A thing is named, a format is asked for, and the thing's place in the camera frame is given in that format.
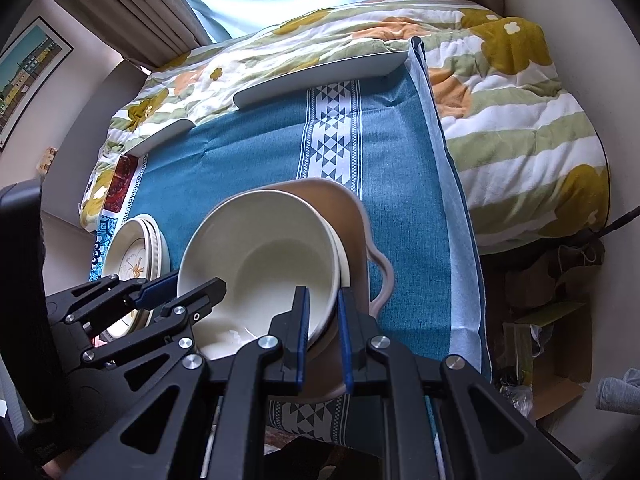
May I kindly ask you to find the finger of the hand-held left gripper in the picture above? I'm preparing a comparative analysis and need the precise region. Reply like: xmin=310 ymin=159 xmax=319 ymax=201
xmin=47 ymin=270 xmax=180 ymax=333
xmin=82 ymin=277 xmax=228 ymax=368

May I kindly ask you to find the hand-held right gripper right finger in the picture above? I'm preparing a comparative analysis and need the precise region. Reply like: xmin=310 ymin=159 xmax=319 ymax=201
xmin=337 ymin=286 xmax=583 ymax=480

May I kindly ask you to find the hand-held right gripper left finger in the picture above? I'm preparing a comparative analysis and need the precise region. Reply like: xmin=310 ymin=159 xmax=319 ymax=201
xmin=62 ymin=285 xmax=311 ymax=480

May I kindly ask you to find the white plate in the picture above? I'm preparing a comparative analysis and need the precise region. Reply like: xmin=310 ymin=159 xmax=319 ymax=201
xmin=140 ymin=215 xmax=166 ymax=311

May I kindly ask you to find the small flower print saucer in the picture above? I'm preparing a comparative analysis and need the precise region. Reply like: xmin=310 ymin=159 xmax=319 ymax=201
xmin=104 ymin=217 xmax=156 ymax=336

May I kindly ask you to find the plain cream bowl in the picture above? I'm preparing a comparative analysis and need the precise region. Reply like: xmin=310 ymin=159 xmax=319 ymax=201
xmin=176 ymin=192 xmax=341 ymax=361

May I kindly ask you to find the pink square bowl with handles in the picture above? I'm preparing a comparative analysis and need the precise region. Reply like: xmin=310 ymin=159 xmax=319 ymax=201
xmin=260 ymin=177 xmax=396 ymax=401

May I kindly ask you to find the colourful patterned cloth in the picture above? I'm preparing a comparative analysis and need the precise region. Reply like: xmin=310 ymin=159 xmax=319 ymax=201
xmin=80 ymin=152 xmax=151 ymax=283

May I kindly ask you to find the blue tablecloth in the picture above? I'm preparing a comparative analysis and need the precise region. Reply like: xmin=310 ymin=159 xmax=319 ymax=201
xmin=89 ymin=40 xmax=493 ymax=448

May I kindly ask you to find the short grey tray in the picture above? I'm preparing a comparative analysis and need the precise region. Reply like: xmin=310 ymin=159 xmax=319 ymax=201
xmin=124 ymin=119 xmax=197 ymax=157

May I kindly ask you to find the brown paper bag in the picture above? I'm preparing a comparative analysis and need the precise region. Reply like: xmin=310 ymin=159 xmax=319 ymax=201
xmin=505 ymin=245 xmax=601 ymax=306

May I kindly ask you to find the open cardboard box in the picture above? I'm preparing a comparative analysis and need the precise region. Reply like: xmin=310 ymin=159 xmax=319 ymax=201
xmin=502 ymin=300 xmax=593 ymax=421

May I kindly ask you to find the long grey tray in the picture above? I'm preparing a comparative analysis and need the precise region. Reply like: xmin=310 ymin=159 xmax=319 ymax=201
xmin=233 ymin=50 xmax=410 ymax=110

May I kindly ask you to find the floral blanket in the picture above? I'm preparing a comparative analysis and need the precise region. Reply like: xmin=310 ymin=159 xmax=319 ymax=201
xmin=80 ymin=0 xmax=611 ymax=251

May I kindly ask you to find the grey cloth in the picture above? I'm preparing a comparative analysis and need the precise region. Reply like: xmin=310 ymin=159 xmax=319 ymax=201
xmin=595 ymin=367 xmax=640 ymax=413

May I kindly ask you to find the framed wall picture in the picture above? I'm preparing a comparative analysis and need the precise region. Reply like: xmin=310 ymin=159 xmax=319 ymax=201
xmin=0 ymin=16 xmax=75 ymax=153

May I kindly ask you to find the black cable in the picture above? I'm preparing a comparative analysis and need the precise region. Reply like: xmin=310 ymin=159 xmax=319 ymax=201
xmin=597 ymin=210 xmax=640 ymax=241

